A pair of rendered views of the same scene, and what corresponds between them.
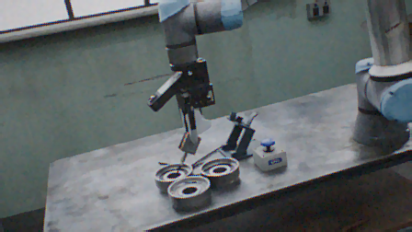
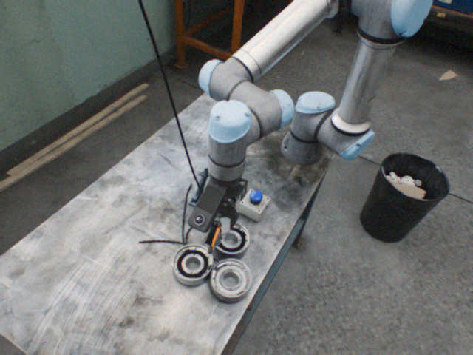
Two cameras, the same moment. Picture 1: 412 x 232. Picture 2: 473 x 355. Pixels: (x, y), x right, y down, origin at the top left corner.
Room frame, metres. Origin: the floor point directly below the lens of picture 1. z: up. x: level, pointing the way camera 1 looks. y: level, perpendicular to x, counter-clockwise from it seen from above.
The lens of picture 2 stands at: (0.74, 0.42, 1.67)
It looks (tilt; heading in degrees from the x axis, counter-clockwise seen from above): 47 degrees down; 308
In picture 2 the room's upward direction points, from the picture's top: 8 degrees clockwise
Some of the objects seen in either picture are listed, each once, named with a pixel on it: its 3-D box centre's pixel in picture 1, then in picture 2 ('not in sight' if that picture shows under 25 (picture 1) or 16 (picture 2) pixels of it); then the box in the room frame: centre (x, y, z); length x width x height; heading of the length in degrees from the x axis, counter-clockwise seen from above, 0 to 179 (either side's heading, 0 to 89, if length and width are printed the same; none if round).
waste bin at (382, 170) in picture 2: not in sight; (397, 200); (0.88, -1.18, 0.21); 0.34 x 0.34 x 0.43
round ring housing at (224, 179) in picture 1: (220, 173); (230, 240); (1.08, -0.01, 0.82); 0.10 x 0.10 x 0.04
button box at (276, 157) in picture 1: (271, 156); (255, 203); (1.12, -0.15, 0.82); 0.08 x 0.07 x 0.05; 104
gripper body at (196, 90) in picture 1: (191, 85); (225, 186); (1.08, 0.03, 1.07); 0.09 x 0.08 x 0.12; 107
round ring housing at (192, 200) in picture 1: (189, 193); (230, 280); (0.99, 0.08, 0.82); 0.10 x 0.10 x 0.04
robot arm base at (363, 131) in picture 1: (380, 119); (304, 140); (1.18, -0.48, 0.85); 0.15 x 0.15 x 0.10
